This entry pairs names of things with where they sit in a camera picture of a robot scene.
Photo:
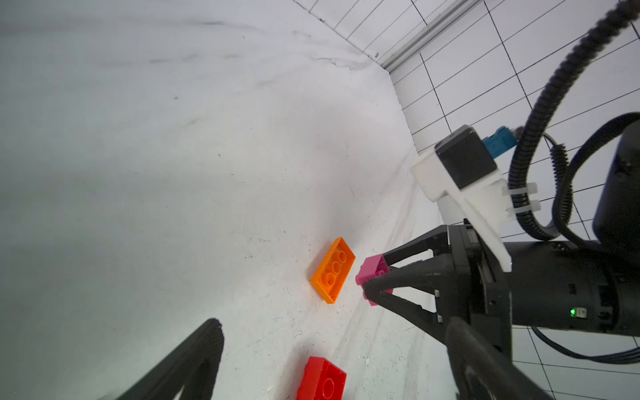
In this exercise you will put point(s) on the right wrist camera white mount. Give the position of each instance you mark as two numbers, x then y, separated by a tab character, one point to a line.
461	167

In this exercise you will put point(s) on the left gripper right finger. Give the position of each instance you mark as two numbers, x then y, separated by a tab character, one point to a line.
480	371

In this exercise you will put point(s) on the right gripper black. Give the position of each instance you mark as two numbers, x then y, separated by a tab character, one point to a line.
471	287

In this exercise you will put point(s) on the orange lego brick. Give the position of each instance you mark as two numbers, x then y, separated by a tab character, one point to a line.
333	271

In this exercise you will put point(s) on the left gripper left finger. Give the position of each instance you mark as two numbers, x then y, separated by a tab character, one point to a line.
189	371

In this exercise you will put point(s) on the magenta lego brick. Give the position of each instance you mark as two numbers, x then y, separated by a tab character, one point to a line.
373	267

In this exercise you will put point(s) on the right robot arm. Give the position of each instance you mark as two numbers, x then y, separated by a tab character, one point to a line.
572	284

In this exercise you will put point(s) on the long red lego brick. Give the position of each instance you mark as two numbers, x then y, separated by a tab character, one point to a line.
322	380

